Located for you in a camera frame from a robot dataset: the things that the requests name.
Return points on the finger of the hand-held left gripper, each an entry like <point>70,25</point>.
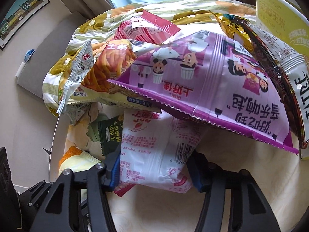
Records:
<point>38,194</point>

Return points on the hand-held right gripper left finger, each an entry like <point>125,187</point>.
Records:
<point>114,174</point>

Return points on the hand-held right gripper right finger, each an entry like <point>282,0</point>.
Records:
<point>196,178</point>

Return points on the white tissue pack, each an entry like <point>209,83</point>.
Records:
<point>154,154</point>

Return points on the gold brown snack bag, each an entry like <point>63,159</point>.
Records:
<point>284,96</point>

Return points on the yellow-green cardboard box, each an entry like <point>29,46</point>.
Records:
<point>272,12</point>

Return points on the dark green small packet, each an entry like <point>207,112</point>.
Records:
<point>108,137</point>

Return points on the orange yellow snack packet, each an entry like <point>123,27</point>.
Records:
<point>77,160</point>

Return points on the cream floral sheet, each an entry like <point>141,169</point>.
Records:
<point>169,210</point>

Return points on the purple cartoon snack bag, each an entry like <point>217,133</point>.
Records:
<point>205,94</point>

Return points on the small silver crimped packet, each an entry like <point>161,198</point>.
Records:
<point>77,77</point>

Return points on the orange fries snack bag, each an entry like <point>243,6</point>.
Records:
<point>108,62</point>

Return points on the grey headboard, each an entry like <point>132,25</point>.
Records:
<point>48,53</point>

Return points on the pink snack bag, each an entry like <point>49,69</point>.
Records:
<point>144,29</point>

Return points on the white grey snack bag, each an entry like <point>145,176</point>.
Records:
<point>289,55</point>

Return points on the green striped floral quilt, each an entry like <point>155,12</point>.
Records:
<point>169,12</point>

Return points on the framed wall picture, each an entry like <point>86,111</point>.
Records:
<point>21,14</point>

